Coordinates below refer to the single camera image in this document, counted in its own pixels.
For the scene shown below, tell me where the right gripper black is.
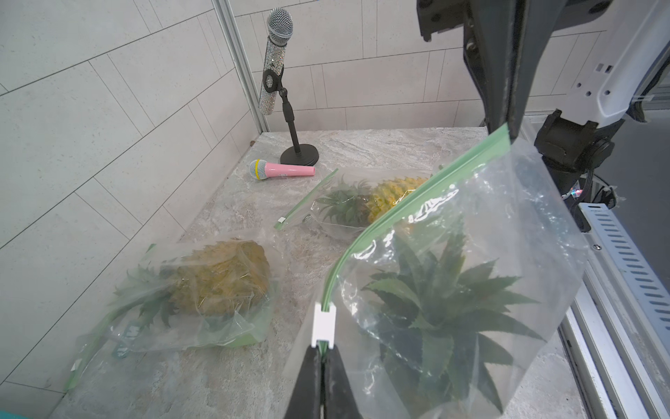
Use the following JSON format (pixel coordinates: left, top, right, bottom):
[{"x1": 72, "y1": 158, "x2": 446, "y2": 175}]
[{"x1": 416, "y1": 0, "x2": 566, "y2": 141}]

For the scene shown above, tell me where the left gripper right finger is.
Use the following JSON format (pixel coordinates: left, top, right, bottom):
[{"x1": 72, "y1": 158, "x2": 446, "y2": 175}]
[{"x1": 323, "y1": 346, "x2": 362, "y2": 419}]

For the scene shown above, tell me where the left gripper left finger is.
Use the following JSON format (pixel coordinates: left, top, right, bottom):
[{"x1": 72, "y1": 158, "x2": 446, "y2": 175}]
[{"x1": 284, "y1": 347, "x2": 321, "y2": 419}]

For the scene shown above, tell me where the clear zip-top bag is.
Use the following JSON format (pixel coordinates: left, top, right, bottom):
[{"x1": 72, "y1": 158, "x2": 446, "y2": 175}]
[
  {"x1": 284, "y1": 126, "x2": 588, "y2": 418},
  {"x1": 64, "y1": 228, "x2": 286, "y2": 391},
  {"x1": 274, "y1": 168, "x2": 431, "y2": 241}
]

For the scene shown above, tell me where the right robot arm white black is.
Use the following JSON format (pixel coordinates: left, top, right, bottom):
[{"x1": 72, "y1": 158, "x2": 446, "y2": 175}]
[{"x1": 416, "y1": 1, "x2": 669, "y2": 195}]

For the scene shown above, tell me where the black microphone stand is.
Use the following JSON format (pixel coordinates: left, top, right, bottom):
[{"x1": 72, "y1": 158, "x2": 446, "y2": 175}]
[{"x1": 259, "y1": 69, "x2": 319, "y2": 167}]

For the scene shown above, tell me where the pink toy microphone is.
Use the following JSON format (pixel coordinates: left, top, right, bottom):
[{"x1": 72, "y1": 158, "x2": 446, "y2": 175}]
[{"x1": 248, "y1": 159, "x2": 316, "y2": 181}]

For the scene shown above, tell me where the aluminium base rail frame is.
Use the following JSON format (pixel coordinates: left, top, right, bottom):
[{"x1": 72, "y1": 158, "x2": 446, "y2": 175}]
[{"x1": 559, "y1": 204, "x2": 669, "y2": 418}]

